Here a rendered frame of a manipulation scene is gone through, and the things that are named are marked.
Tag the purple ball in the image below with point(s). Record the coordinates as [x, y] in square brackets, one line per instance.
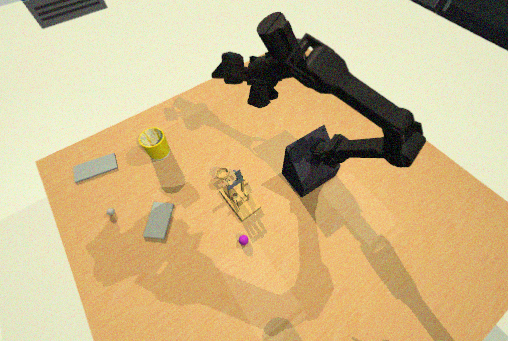
[243, 239]

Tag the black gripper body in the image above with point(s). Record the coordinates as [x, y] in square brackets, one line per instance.
[260, 68]

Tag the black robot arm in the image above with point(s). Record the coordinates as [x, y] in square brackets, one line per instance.
[326, 72]

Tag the yellow mug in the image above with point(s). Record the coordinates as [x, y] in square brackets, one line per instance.
[155, 143]

